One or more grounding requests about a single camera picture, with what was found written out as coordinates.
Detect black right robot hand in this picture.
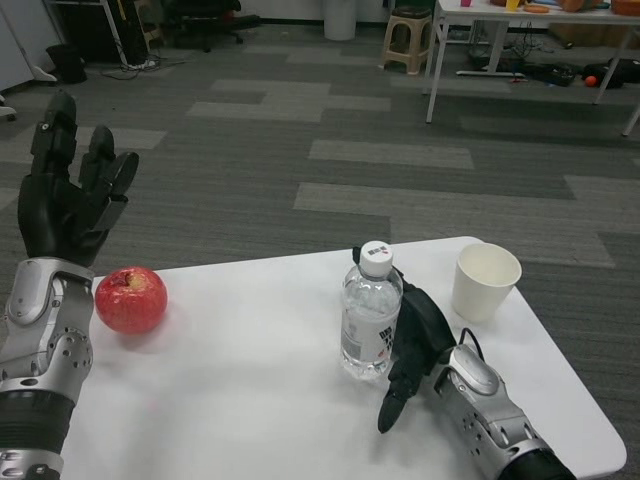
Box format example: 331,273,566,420
351,245,457,435

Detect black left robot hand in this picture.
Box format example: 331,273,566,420
17,91,140,269

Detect clear plastic water bottle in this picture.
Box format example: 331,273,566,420
341,240,404,381

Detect white paper cup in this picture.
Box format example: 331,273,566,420
452,243,523,323

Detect red apple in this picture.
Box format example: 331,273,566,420
94,267,169,335

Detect black trash bin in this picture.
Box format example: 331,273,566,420
46,43,89,85

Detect white partition screen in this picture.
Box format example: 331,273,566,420
0,0,59,121

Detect black cabinet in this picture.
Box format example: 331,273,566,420
54,0,151,64

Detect white desk metal legs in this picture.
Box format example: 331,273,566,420
42,0,151,65

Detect small beige plastic stool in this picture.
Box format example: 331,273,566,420
137,2,164,49

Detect black office chair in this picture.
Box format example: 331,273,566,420
164,0,261,54

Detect beige plastic stool dark seat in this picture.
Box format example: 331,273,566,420
382,5,434,76

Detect potted plant white pot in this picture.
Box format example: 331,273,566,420
323,0,357,41

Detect black bag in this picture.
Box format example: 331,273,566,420
597,57,640,91

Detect white table with items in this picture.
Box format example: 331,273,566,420
424,0,640,137

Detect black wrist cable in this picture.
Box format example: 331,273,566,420
458,327,491,364

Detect black equipment with cables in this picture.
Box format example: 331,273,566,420
524,62,579,88

